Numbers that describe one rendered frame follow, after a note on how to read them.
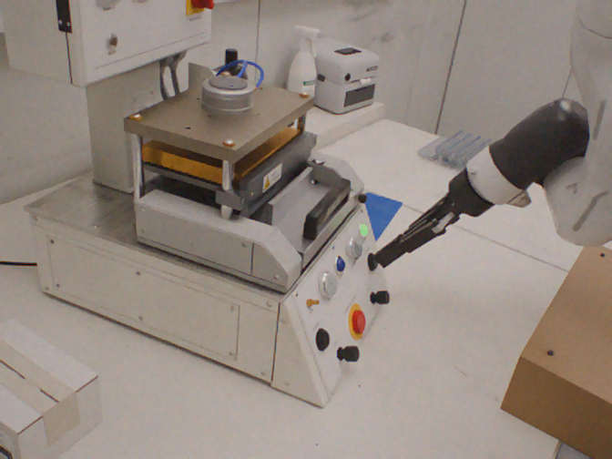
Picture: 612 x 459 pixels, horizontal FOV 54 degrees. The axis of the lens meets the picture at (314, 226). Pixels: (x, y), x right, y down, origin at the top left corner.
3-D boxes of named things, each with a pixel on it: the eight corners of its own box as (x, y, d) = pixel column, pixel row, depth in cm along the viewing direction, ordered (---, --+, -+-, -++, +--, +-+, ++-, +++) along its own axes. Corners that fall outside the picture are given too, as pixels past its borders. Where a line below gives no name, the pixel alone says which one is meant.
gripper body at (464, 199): (470, 158, 98) (428, 190, 103) (460, 178, 91) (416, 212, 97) (500, 192, 99) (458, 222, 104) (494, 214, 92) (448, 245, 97)
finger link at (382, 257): (412, 247, 105) (411, 249, 104) (384, 267, 109) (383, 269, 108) (401, 234, 105) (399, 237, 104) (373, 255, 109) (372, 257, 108)
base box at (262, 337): (41, 295, 105) (27, 210, 96) (168, 207, 135) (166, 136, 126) (322, 410, 90) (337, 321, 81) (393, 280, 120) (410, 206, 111)
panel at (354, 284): (328, 399, 91) (290, 293, 84) (386, 294, 115) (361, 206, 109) (340, 399, 90) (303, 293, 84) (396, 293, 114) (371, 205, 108)
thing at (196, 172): (142, 168, 92) (139, 109, 87) (218, 125, 109) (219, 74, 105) (241, 199, 87) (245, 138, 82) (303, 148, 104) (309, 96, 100)
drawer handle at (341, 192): (301, 237, 89) (304, 214, 87) (338, 197, 101) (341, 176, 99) (314, 241, 88) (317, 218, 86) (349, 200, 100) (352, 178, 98)
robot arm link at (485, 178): (484, 154, 88) (456, 176, 91) (541, 216, 89) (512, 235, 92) (496, 127, 98) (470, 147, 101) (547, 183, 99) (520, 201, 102)
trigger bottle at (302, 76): (280, 109, 183) (287, 25, 170) (295, 104, 189) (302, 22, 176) (304, 117, 179) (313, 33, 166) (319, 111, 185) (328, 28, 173)
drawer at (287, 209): (134, 217, 96) (131, 173, 92) (208, 168, 114) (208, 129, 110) (301, 274, 87) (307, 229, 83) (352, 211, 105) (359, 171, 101)
